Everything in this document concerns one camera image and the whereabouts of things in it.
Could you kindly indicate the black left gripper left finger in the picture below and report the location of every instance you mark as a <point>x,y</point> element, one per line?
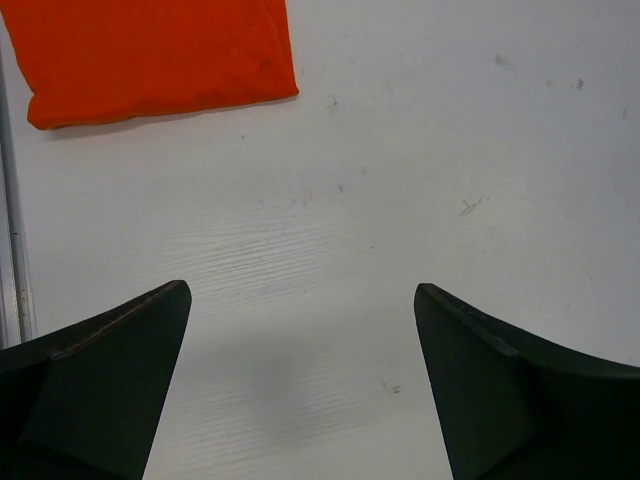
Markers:
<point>84,402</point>

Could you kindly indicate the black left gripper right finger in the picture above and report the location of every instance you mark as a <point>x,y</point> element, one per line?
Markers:
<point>513,405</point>

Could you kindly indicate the folded orange t-shirt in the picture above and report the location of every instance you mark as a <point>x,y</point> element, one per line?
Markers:
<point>98,62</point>

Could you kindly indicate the aluminium table edge rail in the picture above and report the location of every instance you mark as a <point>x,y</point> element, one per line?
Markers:
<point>18,321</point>

